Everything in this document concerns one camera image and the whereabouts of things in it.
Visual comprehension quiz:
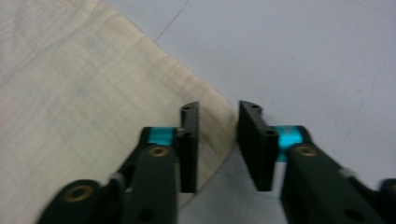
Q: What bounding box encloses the cream muslin cloth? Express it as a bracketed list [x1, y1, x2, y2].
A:
[0, 0, 238, 224]

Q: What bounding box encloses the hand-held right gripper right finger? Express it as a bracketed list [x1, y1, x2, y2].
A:
[237, 100, 312, 192]

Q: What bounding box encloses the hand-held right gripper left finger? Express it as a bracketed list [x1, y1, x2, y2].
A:
[139, 101, 200, 194]

